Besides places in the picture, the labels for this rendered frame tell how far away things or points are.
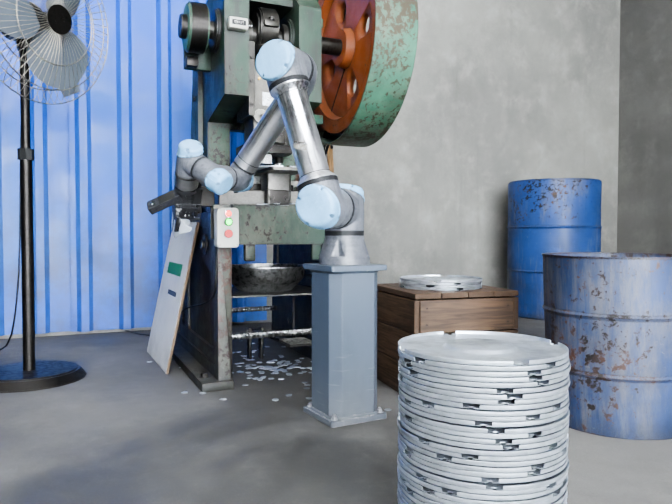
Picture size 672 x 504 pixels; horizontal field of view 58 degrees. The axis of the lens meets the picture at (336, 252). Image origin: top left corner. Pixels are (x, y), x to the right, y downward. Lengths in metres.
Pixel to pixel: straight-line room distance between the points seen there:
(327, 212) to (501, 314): 0.77
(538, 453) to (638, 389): 0.78
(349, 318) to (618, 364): 0.72
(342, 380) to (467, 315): 0.51
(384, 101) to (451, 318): 0.90
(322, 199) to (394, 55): 0.92
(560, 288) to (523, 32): 3.30
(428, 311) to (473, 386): 1.00
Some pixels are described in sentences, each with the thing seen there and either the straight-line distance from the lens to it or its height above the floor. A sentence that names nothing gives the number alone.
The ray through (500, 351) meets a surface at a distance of 1.06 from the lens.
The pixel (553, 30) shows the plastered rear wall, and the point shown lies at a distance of 5.10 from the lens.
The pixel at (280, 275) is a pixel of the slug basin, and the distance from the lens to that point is 2.34.
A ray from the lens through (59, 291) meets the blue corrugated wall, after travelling 3.50.
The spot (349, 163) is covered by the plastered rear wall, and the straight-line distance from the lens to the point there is 3.92.
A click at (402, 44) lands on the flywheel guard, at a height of 1.24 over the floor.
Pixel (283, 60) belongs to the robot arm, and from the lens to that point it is 1.71.
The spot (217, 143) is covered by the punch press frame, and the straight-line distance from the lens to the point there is 2.64.
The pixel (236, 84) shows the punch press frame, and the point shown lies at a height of 1.10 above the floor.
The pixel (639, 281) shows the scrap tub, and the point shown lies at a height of 0.42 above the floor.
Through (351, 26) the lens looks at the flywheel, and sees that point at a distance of 2.71.
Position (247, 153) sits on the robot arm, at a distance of 1.92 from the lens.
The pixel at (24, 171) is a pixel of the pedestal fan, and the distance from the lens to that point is 2.50.
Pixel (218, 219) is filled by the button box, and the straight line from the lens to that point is 2.08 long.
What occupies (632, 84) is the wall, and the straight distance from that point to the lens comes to 5.41.
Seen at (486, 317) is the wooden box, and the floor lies 0.26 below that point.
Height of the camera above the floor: 0.54
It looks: 2 degrees down
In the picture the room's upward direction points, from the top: straight up
